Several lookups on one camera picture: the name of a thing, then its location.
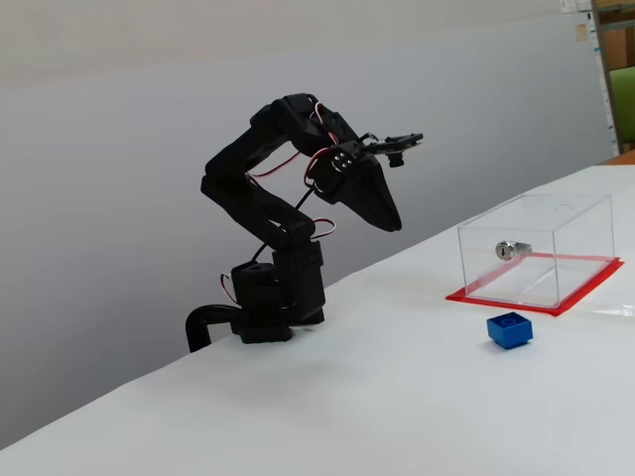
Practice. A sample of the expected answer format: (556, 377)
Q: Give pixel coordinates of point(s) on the black table clamp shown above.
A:
(198, 322)

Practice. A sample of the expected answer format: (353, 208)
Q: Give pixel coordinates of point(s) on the white paper note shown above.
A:
(573, 5)

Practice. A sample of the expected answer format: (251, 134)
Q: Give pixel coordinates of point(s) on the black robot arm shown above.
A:
(258, 198)

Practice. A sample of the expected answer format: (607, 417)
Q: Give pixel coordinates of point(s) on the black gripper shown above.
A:
(368, 184)

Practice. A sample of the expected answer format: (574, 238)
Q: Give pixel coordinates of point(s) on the green panel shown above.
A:
(624, 104)

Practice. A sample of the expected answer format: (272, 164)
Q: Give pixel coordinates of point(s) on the brown wooden table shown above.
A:
(620, 158)

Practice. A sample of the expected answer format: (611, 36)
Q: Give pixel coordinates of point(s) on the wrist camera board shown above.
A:
(397, 144)

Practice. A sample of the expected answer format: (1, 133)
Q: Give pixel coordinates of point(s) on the blue lego brick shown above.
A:
(508, 331)

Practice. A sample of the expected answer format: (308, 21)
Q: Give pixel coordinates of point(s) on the beige sticky note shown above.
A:
(581, 33)

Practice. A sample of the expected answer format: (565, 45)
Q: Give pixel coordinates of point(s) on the transparent plastic box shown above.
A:
(580, 233)

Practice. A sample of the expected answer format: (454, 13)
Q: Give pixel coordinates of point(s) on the wooden shelf frame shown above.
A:
(602, 49)

